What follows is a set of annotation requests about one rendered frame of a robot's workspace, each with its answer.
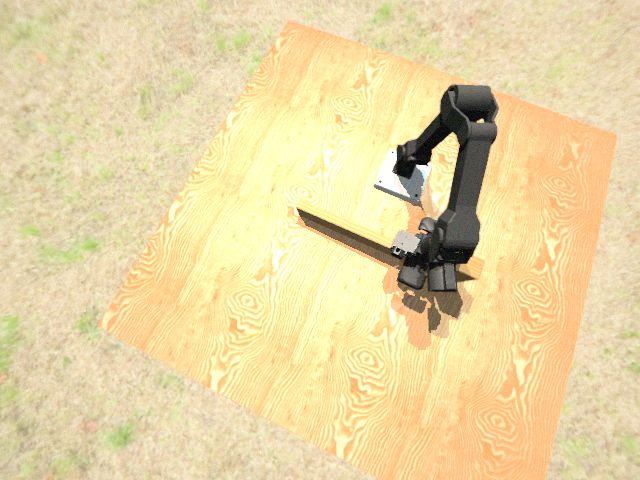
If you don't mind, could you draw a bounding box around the wooden post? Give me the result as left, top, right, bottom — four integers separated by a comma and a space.
456, 256, 484, 283

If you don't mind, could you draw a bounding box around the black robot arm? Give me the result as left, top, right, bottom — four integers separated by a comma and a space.
390, 84, 500, 292

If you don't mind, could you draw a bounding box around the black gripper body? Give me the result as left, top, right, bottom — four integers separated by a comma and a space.
397, 217, 437, 290

